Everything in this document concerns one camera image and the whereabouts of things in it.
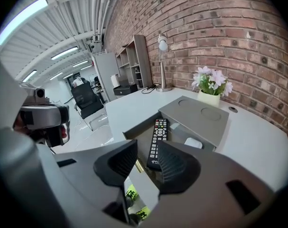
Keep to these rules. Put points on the tall grey cabinet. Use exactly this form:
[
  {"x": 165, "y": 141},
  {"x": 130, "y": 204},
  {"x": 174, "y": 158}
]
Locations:
[{"x": 105, "y": 72}]

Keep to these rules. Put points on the black remote control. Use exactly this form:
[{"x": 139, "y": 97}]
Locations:
[{"x": 158, "y": 136}]

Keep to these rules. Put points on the black office chair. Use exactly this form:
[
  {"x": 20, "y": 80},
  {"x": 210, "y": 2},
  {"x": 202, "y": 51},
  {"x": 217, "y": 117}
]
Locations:
[{"x": 86, "y": 98}]

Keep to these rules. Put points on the row of ceiling light panels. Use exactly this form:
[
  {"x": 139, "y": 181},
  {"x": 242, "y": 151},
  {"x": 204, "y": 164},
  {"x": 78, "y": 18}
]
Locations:
[{"x": 22, "y": 20}]

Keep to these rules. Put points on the white paper roll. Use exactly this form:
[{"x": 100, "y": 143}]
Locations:
[{"x": 114, "y": 81}]

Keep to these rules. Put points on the grey storage box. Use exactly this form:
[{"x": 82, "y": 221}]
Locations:
[{"x": 193, "y": 117}]

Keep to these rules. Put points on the silver desk lamp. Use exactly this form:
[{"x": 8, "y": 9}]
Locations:
[{"x": 162, "y": 79}]

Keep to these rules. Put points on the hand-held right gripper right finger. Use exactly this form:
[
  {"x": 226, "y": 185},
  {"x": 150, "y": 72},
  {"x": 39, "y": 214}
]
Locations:
[{"x": 217, "y": 189}]

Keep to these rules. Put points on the potted pink flowers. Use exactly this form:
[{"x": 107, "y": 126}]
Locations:
[{"x": 209, "y": 101}]

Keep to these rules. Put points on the person's left hand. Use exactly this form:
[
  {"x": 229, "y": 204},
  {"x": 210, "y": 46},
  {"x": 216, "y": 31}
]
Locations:
[{"x": 63, "y": 132}]

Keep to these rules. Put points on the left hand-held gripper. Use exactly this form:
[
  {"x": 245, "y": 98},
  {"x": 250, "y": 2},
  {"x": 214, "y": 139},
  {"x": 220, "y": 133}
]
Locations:
[{"x": 40, "y": 95}]

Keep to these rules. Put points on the black bottle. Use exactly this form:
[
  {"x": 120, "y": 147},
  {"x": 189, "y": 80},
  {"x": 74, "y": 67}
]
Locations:
[{"x": 139, "y": 79}]

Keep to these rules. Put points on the black metal cash box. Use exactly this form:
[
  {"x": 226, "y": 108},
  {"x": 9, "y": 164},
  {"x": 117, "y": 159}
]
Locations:
[{"x": 124, "y": 90}]

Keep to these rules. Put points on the white remote control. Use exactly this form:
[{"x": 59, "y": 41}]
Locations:
[{"x": 193, "y": 142}]

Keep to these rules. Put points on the grey wooden shelf unit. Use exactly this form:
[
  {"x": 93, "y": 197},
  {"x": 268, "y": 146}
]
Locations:
[{"x": 142, "y": 60}]

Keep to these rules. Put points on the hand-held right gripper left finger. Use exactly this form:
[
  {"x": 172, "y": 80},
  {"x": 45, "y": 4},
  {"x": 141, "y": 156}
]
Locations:
[{"x": 86, "y": 174}]

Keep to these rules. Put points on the ceiling security camera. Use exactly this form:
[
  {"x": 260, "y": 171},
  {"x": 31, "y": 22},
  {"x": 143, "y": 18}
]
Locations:
[{"x": 90, "y": 45}]

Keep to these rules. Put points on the white ceiling pipes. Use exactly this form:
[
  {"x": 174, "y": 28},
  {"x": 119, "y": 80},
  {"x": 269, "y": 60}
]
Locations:
[{"x": 95, "y": 8}]

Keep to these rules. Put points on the person's right neon shoe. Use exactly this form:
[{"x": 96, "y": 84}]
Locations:
[{"x": 142, "y": 213}]

